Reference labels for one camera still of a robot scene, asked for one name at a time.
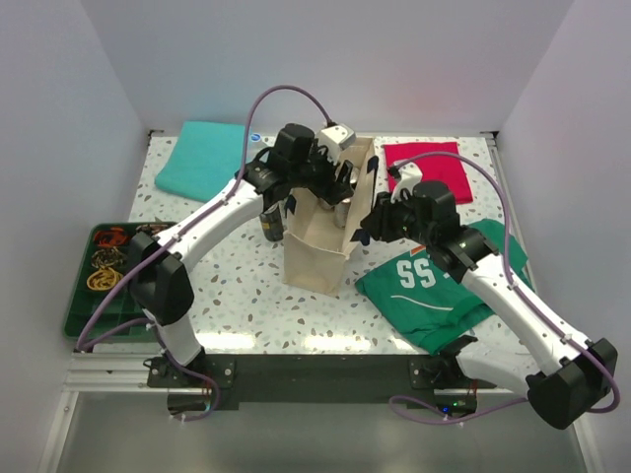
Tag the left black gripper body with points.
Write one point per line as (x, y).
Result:
(316, 173)

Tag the orange rubber band pile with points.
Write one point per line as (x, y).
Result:
(111, 237)

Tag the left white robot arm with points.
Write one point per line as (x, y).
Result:
(160, 265)

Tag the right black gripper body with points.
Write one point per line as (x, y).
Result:
(396, 221)

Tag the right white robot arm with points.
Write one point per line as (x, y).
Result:
(571, 374)

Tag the green jersey shirt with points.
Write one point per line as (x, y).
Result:
(421, 302)

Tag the tan rubber band pile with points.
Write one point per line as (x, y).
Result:
(108, 257)

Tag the brown rubber band pile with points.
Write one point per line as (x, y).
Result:
(152, 229)

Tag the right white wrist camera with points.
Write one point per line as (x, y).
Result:
(405, 176)

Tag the red folded cloth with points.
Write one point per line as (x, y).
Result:
(448, 170)

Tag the yellow rubber band pile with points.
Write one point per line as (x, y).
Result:
(104, 279)

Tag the teal folded towel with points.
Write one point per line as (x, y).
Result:
(205, 157)

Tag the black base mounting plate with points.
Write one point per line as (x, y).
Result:
(315, 379)

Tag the beige canvas bag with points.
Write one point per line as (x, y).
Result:
(315, 250)

